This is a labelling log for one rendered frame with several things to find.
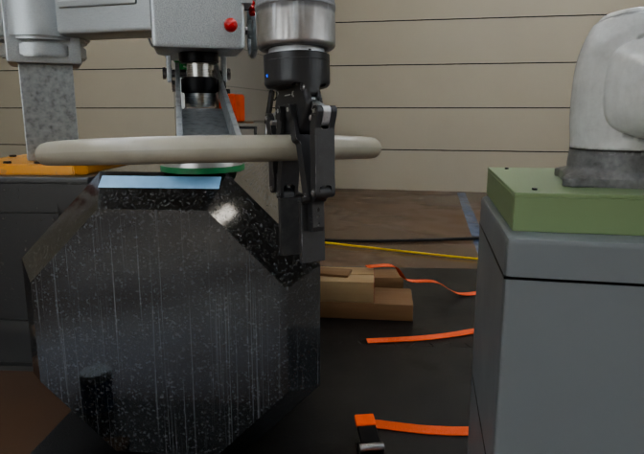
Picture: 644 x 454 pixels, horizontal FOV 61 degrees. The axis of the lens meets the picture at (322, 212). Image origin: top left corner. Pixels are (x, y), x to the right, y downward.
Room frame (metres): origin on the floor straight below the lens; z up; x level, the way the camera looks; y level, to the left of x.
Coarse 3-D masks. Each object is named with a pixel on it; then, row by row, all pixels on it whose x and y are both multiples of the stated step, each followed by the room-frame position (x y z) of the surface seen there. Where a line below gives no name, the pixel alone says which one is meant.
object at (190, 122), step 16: (176, 64) 1.63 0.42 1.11; (176, 80) 1.44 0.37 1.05; (176, 96) 1.30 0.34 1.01; (224, 96) 1.33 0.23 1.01; (176, 112) 1.18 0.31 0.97; (192, 112) 1.34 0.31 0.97; (208, 112) 1.35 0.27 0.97; (224, 112) 1.31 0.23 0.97; (176, 128) 1.08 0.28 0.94; (192, 128) 1.22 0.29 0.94; (208, 128) 1.23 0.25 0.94; (224, 128) 1.24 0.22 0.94
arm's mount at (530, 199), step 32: (512, 192) 0.83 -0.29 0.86; (544, 192) 0.81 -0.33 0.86; (576, 192) 0.81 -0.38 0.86; (608, 192) 0.81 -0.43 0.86; (640, 192) 0.80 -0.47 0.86; (512, 224) 0.81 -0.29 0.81; (544, 224) 0.80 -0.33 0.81; (576, 224) 0.79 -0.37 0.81; (608, 224) 0.78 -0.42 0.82; (640, 224) 0.77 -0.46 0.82
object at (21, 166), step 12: (12, 156) 2.33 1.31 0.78; (24, 156) 2.35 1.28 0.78; (0, 168) 2.03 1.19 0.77; (12, 168) 2.02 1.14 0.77; (24, 168) 2.02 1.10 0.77; (36, 168) 2.02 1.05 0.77; (48, 168) 2.01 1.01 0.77; (60, 168) 2.01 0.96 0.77; (72, 168) 2.01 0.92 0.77; (84, 168) 2.03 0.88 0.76; (96, 168) 2.11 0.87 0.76; (108, 168) 2.22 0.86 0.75
